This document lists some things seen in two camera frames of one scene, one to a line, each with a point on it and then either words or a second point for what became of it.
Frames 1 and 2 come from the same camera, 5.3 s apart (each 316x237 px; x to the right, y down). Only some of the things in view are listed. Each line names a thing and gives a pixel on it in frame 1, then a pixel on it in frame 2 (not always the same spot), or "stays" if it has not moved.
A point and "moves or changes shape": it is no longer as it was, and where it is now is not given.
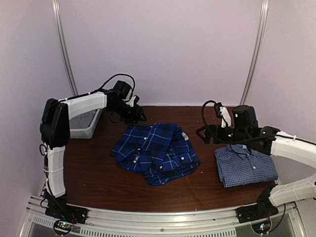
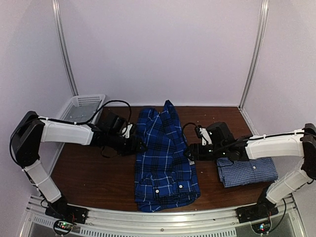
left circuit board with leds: [62, 227] stays
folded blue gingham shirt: [239, 165] stays
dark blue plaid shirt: [161, 151] moves or changes shape
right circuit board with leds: [261, 228] stays
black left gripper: [135, 115] -> [132, 149]
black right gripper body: [239, 137] -> [218, 151]
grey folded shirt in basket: [82, 121] stays
